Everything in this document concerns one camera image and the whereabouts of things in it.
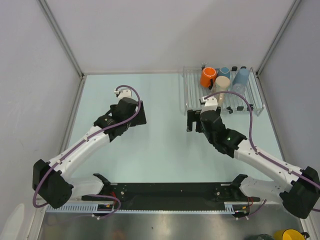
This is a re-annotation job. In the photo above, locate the light blue cable duct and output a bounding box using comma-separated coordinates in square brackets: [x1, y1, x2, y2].
[46, 203, 114, 214]

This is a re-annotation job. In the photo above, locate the blue patterned mug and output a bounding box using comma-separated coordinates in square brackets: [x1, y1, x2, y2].
[217, 66, 231, 78]

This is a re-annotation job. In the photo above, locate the light blue plastic cup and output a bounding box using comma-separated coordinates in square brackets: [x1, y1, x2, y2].
[232, 68, 250, 86]

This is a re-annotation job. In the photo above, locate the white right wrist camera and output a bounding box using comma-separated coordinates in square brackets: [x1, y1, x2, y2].
[199, 96, 218, 114]

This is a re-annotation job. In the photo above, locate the clear plastic cup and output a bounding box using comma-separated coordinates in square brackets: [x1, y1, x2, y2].
[229, 83, 246, 103]

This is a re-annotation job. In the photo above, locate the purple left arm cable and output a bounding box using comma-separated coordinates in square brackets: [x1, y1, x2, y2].
[33, 84, 141, 209]

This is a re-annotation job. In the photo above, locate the orange mug black handle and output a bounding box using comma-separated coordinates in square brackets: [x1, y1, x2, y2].
[199, 67, 217, 90]

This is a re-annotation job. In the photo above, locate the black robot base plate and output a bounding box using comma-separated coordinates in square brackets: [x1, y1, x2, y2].
[95, 174, 260, 212]

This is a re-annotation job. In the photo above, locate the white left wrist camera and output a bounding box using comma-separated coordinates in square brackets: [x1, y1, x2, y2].
[114, 88, 132, 100]

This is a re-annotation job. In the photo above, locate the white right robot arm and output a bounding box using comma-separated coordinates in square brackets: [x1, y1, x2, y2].
[187, 110, 320, 219]

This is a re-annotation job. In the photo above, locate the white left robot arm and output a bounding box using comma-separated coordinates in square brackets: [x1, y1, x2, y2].
[32, 97, 147, 209]

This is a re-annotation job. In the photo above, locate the beige tall mug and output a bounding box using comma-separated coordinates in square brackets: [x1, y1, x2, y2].
[214, 76, 231, 107]

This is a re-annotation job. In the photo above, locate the clear acrylic dish rack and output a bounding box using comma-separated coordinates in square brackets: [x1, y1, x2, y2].
[178, 65, 266, 118]

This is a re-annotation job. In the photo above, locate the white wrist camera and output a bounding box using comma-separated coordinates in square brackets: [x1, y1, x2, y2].
[114, 88, 132, 100]
[199, 96, 218, 114]

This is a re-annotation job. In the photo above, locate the yellow mug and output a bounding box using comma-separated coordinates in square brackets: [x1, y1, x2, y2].
[273, 229, 310, 240]

